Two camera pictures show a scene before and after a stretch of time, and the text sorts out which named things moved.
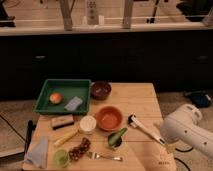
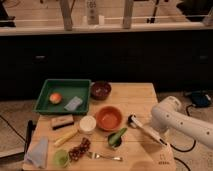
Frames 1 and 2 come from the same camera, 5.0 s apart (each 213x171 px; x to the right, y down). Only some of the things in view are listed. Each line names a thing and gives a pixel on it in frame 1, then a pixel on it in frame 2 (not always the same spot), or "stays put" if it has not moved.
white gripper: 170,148 -> 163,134
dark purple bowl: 100,90 stays put
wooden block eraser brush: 62,121 stays put
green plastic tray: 68,89 stays put
